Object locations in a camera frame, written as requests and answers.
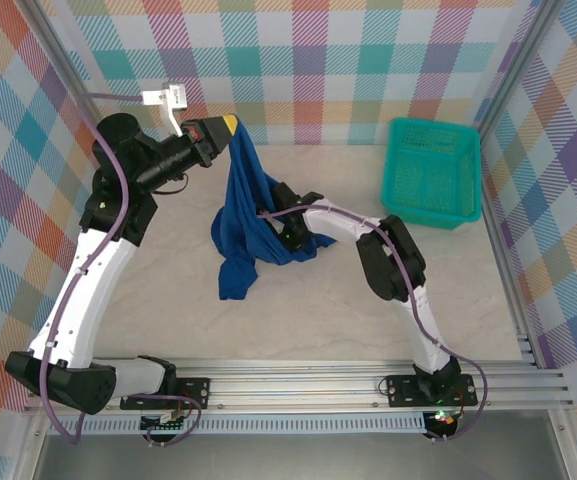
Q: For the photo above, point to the small green circuit board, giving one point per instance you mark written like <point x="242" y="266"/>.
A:
<point x="165" y="426"/>

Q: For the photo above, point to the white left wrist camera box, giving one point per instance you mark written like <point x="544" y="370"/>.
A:
<point x="175" y="95"/>

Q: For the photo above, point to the aluminium table side rail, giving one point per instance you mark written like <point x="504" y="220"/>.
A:
<point x="507" y="250"/>

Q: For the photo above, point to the small lit circuit board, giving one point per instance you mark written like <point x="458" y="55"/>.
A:
<point x="443" y="419"/>

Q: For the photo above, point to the blue t-shirt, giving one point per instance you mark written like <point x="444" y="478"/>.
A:
<point x="240" y="200"/>

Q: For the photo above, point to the aluminium frame post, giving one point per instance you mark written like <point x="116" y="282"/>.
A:
<point x="58" y="47"/>
<point x="521" y="50"/>

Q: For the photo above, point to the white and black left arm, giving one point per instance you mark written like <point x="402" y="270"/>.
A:
<point x="100" y="280"/>

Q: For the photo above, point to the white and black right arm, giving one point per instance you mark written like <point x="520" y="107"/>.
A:
<point x="333" y="230"/>

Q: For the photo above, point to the grey metal shelf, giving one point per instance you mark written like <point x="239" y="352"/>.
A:
<point x="293" y="460"/>

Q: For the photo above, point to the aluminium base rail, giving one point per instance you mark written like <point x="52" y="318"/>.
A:
<point x="293" y="385"/>

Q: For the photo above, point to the teal plastic mesh basket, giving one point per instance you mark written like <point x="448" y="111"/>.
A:
<point x="433" y="170"/>

